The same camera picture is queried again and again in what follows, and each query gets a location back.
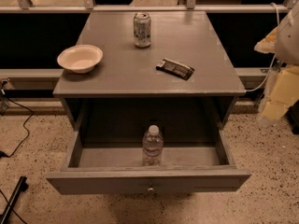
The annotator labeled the clear plastic water bottle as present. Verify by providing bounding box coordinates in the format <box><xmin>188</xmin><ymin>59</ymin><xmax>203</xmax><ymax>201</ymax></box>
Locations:
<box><xmin>142</xmin><ymin>125</ymin><xmax>164</xmax><ymax>166</ymax></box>

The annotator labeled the open grey top drawer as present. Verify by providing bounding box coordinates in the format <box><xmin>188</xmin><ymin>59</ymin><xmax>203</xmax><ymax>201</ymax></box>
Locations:
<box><xmin>45</xmin><ymin>100</ymin><xmax>252</xmax><ymax>196</ymax></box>

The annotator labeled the dark snack bar wrapper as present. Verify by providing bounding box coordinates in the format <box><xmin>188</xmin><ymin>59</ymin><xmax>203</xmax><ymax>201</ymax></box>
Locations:
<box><xmin>156</xmin><ymin>58</ymin><xmax>194</xmax><ymax>80</ymax></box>

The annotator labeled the white paper bowl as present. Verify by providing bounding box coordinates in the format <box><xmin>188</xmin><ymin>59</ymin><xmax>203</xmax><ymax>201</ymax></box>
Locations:
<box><xmin>57</xmin><ymin>45</ymin><xmax>103</xmax><ymax>74</ymax></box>

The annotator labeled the black stand leg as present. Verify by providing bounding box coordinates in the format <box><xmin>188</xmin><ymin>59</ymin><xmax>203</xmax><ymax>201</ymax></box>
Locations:
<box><xmin>0</xmin><ymin>176</ymin><xmax>28</xmax><ymax>224</ymax></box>

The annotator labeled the silver soda can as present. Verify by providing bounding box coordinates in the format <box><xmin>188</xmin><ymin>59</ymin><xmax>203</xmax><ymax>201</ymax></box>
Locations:
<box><xmin>134</xmin><ymin>12</ymin><xmax>151</xmax><ymax>48</ymax></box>

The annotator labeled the black floor cable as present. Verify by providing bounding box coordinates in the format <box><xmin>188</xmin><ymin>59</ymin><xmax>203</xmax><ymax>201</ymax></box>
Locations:
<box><xmin>0</xmin><ymin>81</ymin><xmax>35</xmax><ymax>159</ymax></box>

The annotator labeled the grey wooden cabinet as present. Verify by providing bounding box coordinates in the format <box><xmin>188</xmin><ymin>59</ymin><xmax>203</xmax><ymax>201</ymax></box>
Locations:
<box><xmin>52</xmin><ymin>10</ymin><xmax>247</xmax><ymax>130</ymax></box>

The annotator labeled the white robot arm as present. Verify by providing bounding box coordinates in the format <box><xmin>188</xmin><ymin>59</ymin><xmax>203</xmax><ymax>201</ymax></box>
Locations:
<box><xmin>254</xmin><ymin>3</ymin><xmax>299</xmax><ymax>127</ymax></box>

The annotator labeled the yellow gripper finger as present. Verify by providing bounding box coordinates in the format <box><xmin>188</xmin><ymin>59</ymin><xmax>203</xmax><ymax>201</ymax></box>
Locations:
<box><xmin>257</xmin><ymin>64</ymin><xmax>299</xmax><ymax>127</ymax></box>
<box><xmin>254</xmin><ymin>28</ymin><xmax>278</xmax><ymax>54</ymax></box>

